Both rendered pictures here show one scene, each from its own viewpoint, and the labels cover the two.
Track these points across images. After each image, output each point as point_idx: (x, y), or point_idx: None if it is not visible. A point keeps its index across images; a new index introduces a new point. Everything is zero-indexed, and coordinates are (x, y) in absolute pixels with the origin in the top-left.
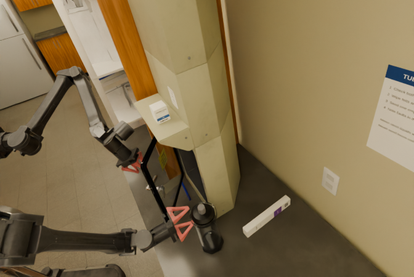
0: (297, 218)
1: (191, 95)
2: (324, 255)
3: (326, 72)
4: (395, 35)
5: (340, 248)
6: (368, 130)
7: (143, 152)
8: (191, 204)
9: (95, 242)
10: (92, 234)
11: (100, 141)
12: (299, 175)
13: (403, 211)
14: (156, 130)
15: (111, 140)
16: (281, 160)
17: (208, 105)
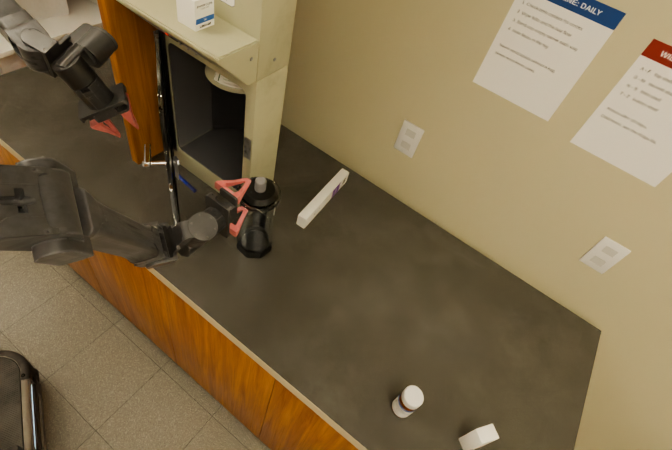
0: (359, 196)
1: None
2: (398, 231)
3: None
4: None
5: (413, 221)
6: (480, 60)
7: (55, 119)
8: (200, 197)
9: (139, 233)
10: (131, 220)
11: (37, 65)
12: (358, 140)
13: (496, 156)
14: (200, 41)
15: (78, 59)
16: (330, 123)
17: (289, 5)
